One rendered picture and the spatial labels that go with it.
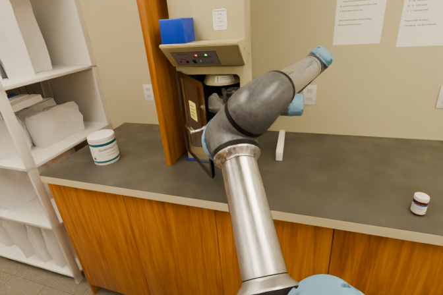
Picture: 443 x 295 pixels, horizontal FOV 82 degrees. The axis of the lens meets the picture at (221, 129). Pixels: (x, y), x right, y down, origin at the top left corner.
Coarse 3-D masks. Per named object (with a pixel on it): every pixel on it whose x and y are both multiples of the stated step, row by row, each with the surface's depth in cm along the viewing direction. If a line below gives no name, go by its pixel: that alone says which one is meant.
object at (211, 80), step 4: (208, 76) 115; (212, 76) 114; (216, 76) 113; (220, 76) 112; (224, 76) 112; (228, 76) 113; (232, 76) 114; (236, 76) 115; (204, 80) 118; (208, 80) 115; (212, 80) 113; (216, 80) 113; (220, 80) 112; (224, 80) 112; (228, 80) 113; (232, 80) 113; (236, 80) 115; (208, 84) 115; (212, 84) 113; (216, 84) 113; (220, 84) 112; (224, 84) 112; (228, 84) 113
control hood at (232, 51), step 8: (208, 40) 103; (216, 40) 100; (224, 40) 97; (232, 40) 94; (240, 40) 94; (160, 48) 100; (168, 48) 99; (176, 48) 98; (184, 48) 98; (192, 48) 97; (200, 48) 96; (208, 48) 95; (216, 48) 94; (224, 48) 94; (232, 48) 93; (240, 48) 93; (168, 56) 104; (224, 56) 98; (232, 56) 97; (240, 56) 97; (176, 64) 109; (224, 64) 103; (232, 64) 102; (240, 64) 101
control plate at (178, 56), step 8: (176, 56) 103; (184, 56) 102; (192, 56) 101; (200, 56) 101; (208, 56) 100; (216, 56) 99; (184, 64) 108; (192, 64) 107; (200, 64) 106; (208, 64) 105; (216, 64) 104
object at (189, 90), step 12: (180, 72) 108; (180, 84) 112; (192, 84) 97; (192, 96) 100; (204, 96) 89; (204, 108) 92; (192, 120) 108; (204, 120) 95; (192, 144) 117; (192, 156) 122; (204, 156) 105; (204, 168) 109
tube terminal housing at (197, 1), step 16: (176, 0) 102; (192, 0) 100; (208, 0) 98; (224, 0) 97; (240, 0) 95; (176, 16) 105; (192, 16) 103; (208, 16) 101; (240, 16) 97; (208, 32) 103; (224, 32) 101; (240, 32) 100; (240, 80) 107
